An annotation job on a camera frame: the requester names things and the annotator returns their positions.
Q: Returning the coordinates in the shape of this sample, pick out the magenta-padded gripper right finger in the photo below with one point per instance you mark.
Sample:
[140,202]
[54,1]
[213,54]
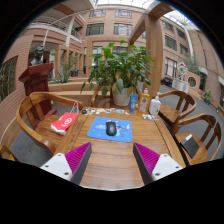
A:
[165,165]

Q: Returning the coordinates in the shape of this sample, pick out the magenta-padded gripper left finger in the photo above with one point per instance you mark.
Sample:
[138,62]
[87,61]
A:
[56,165]

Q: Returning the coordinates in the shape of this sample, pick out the black computer mouse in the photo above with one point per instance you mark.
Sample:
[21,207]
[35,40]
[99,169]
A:
[111,128]

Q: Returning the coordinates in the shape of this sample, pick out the blue cartoon mouse pad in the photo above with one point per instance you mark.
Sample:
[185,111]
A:
[96,131]

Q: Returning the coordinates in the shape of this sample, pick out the black notebook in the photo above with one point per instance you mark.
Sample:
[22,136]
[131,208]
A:
[190,146]

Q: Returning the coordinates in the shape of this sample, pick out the red and white bag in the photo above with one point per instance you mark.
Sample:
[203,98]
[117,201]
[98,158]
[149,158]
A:
[65,121]

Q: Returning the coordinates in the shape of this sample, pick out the small white packet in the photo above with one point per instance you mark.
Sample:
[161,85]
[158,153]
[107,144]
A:
[147,117]

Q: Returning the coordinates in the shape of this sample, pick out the wooden armchair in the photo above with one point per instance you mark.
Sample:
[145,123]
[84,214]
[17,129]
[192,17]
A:
[200,118]
[95,96]
[173,111]
[6,151]
[26,113]

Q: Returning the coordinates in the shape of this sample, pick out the white pump bottle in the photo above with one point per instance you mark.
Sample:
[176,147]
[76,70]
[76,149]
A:
[154,106]

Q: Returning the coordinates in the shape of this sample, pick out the black key fob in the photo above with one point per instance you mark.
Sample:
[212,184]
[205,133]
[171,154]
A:
[84,111]

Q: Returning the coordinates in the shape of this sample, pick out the yellow liquid bottle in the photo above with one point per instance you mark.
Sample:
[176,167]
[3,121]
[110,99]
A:
[144,101]

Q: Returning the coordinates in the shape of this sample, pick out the blue tube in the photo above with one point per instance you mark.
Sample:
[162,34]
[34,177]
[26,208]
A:
[133,103]

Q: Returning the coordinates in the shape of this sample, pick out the blue cartoon sticker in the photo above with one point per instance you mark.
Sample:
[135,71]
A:
[120,111]

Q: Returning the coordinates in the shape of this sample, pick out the green plant in white pot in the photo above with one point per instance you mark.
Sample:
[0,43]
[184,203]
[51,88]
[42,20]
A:
[120,66]

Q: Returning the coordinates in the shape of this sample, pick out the dark bust statue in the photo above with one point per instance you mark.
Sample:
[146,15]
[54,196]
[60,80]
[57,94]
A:
[37,55]

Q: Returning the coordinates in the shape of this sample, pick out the dark red wooden pedestal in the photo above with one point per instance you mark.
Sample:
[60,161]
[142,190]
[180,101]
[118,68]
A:
[36,80]

